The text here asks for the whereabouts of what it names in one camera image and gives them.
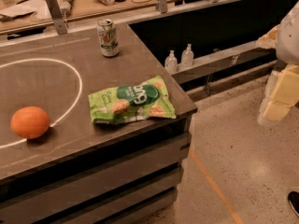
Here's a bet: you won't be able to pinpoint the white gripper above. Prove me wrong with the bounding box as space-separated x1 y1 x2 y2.
256 25 299 126

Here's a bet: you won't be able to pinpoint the green 7up soda can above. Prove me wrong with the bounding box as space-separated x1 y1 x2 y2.
97 19 120 57

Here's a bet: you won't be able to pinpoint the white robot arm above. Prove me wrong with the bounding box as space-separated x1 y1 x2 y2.
256 2 299 126

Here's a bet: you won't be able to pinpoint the green rice chip bag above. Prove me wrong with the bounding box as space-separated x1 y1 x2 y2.
88 76 176 125

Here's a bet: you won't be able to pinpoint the right clear sanitizer bottle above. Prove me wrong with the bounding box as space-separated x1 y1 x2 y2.
181 44 193 67

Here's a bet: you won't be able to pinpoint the clear sanitizer bottle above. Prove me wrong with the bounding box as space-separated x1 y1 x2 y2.
181 44 193 67
164 50 178 74

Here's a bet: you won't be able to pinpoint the black sneaker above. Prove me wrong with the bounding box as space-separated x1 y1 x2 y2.
288 191 299 217

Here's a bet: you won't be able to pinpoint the left clear sanitizer bottle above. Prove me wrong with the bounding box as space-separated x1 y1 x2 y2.
164 50 178 74

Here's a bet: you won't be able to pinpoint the orange fruit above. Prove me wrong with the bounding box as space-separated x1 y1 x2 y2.
10 106 50 139

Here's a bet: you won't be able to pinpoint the white paper sheets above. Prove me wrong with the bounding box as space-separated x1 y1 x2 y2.
0 0 50 21

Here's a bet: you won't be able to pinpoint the left metal bracket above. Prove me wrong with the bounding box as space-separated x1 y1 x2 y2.
45 0 67 35

